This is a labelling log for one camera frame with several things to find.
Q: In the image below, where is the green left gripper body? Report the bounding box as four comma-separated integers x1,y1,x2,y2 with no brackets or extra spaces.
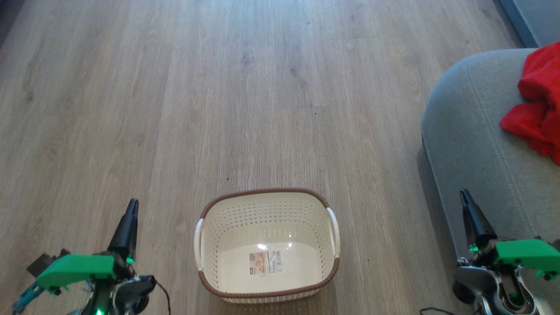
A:
36,254,134,294

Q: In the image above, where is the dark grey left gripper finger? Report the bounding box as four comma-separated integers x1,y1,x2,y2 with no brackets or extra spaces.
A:
108,199,134,256
124,199,139,259

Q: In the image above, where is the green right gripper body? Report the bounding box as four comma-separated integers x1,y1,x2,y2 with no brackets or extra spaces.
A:
470,238,560,280

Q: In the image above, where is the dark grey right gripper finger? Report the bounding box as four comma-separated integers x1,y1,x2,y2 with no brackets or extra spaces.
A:
460,189,484,250
463,189,497,248

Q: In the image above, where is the red cloth garment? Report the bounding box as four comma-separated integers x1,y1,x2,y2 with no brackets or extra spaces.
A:
500,40,560,166

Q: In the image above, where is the cream laundry basket brown rim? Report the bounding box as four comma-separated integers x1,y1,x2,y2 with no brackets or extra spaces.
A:
194,188,341,304

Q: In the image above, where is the grey round sofa seat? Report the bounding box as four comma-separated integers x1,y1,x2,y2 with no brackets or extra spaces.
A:
421,48,560,315

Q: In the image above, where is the basket paper label sticker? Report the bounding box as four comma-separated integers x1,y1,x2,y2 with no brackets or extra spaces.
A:
248,250,284,276

